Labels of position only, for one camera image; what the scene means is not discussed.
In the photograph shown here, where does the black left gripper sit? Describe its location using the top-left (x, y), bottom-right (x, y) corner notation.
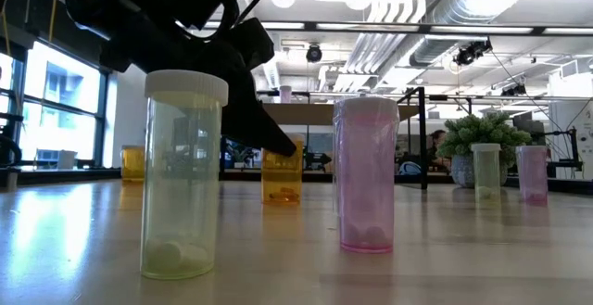
top-left (99, 2), bottom-right (298, 159)

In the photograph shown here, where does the wide orange medicine bottle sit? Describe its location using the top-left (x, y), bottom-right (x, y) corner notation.
top-left (260, 133), bottom-right (306, 206)

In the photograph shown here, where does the green translucent medicine bottle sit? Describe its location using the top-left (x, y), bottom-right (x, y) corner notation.
top-left (140, 69), bottom-right (230, 281)
top-left (470, 143), bottom-right (503, 203)

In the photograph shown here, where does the orange medicine bottle white cap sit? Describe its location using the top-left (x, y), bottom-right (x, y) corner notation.
top-left (120, 145), bottom-right (146, 184)

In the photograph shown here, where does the small green background plant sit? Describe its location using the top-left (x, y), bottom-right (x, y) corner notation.
top-left (228, 143), bottom-right (257, 170)

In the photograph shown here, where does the person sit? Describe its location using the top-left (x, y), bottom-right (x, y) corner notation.
top-left (426, 128), bottom-right (449, 172)

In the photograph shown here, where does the small white box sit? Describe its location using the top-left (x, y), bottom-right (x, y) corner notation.
top-left (57, 149), bottom-right (78, 171)

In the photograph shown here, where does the green potted plant grey pot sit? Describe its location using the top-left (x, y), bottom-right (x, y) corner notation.
top-left (435, 112), bottom-right (533, 189)

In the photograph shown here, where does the black ceiling-mounted device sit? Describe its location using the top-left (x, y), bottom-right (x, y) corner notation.
top-left (452, 39), bottom-right (494, 68)

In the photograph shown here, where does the black curved fixture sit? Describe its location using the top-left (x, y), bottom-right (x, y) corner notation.
top-left (0, 112), bottom-right (24, 170)

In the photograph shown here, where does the black background robot rig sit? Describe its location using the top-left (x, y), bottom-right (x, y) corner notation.
top-left (532, 126), bottom-right (584, 180)

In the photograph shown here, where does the wooden shelf black metal frame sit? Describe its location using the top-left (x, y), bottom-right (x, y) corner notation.
top-left (217, 85), bottom-right (429, 191)

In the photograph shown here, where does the black aluminium table frame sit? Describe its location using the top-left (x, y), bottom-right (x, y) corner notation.
top-left (0, 168), bottom-right (593, 196)

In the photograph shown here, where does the yellow hanging cord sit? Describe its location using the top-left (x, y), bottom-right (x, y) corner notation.
top-left (0, 0), bottom-right (11, 58)
top-left (47, 0), bottom-right (59, 44)

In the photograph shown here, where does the black rail with light strips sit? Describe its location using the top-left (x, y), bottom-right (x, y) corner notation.
top-left (203, 19), bottom-right (593, 37)

